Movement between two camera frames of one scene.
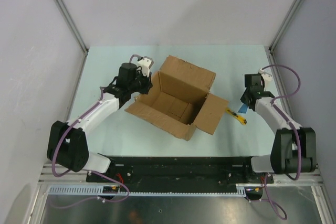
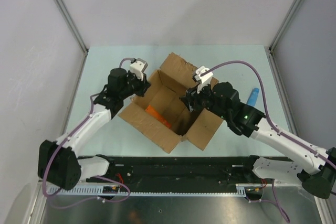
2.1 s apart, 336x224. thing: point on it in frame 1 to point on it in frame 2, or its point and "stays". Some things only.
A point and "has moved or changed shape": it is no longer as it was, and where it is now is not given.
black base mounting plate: (137, 171) stays
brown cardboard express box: (178, 100) has moved or changed shape
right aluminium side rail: (272, 59) stays
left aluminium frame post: (65, 10) stays
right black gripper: (242, 98) to (195, 96)
